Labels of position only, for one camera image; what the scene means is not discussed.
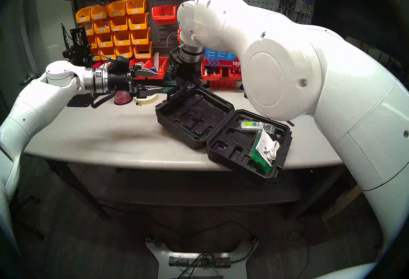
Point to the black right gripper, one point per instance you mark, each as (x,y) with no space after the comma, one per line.
(188,72)

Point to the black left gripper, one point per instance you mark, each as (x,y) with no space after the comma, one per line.
(119,82)

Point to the black plastic tool box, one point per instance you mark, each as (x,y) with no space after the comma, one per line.
(223,131)

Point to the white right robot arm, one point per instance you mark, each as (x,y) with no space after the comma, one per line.
(303,64)

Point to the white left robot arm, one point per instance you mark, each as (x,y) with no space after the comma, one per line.
(41,96)

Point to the beige masking tape roll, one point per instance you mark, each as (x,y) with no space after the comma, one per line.
(147,100)

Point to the red plastic parts bin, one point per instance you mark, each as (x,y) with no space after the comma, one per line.
(179,35)
(97,65)
(211,77)
(164,19)
(235,76)
(139,61)
(223,83)
(163,66)

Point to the orange parts bin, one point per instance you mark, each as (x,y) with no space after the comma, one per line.
(93,45)
(102,30)
(119,28)
(83,19)
(121,42)
(116,13)
(139,41)
(108,56)
(135,11)
(142,55)
(89,30)
(104,44)
(95,57)
(138,26)
(124,53)
(99,16)

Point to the blue cleaning cloths carton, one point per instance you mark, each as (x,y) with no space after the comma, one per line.
(223,56)

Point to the white green small carton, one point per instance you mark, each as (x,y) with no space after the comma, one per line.
(252,125)

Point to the black metal stand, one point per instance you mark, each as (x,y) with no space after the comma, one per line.
(76,48)

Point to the green white accessory packet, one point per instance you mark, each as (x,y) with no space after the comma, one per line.
(258,153)

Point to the black screwdriver holder rack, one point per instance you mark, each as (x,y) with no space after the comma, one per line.
(302,13)

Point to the black power strip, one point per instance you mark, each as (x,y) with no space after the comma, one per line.
(191,262)

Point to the side table with wooden legs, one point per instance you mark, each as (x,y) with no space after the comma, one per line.
(340,203)

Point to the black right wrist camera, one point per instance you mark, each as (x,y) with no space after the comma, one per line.
(173,67)

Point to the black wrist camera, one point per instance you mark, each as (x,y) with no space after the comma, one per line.
(120,62)
(173,67)

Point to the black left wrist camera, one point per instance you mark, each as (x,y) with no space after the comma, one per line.
(120,62)

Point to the white wall switch plate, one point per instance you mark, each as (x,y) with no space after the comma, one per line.
(54,54)

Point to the dark workbench frame with shelf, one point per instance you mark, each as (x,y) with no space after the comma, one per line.
(198,197)

